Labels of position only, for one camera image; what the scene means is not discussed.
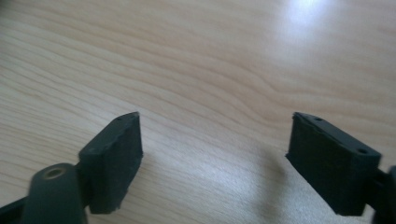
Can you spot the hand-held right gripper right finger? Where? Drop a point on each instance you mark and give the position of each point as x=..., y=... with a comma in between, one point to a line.
x=333, y=168

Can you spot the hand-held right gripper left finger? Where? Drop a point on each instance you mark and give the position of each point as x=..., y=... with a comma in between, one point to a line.
x=113, y=161

